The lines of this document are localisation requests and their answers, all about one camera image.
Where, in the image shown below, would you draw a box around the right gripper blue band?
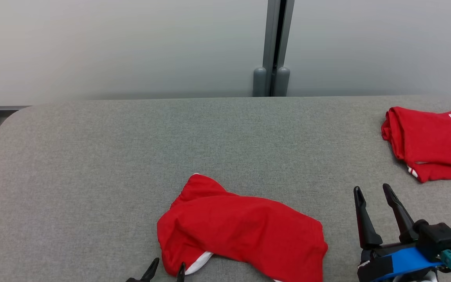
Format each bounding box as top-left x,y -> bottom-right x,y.
353,183 -> 445,282

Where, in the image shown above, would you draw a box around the red shorts with white stripe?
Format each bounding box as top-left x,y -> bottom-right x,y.
157,173 -> 329,282

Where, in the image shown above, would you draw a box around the red jersey with black lettering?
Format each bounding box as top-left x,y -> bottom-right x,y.
381,106 -> 451,184

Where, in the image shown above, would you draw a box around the grey cylinder post foot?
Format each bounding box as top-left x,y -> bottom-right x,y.
274,67 -> 290,97
253,67 -> 267,97

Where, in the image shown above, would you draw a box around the grey metal partition post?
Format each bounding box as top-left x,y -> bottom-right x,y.
262,0 -> 295,97

